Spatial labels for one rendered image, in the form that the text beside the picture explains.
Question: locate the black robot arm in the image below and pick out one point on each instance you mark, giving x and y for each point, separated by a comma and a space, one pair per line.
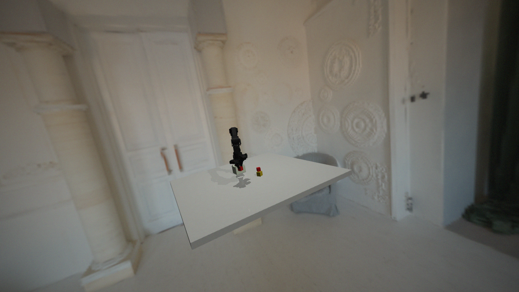
236, 142

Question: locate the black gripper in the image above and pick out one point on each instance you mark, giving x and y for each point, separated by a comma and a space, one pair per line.
236, 161

